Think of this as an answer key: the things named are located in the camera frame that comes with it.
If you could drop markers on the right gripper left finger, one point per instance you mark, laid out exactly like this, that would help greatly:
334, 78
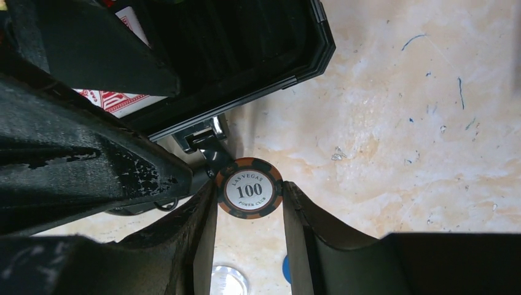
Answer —
173, 255

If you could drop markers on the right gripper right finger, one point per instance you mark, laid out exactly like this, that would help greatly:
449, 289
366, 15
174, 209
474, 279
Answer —
327, 256

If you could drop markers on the blue small blind button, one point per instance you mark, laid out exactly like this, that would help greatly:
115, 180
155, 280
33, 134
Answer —
286, 270

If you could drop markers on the black poker set case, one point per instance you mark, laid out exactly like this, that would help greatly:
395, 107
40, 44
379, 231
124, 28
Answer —
226, 54

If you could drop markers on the red playing card deck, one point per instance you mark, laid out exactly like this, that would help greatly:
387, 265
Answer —
116, 103

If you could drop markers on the orange black 100 chip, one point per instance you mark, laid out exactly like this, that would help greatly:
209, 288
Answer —
249, 188

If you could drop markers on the clear dealer button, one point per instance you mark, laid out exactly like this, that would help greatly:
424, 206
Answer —
226, 280

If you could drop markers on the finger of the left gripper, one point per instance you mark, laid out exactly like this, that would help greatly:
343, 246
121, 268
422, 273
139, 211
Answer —
63, 159
86, 46

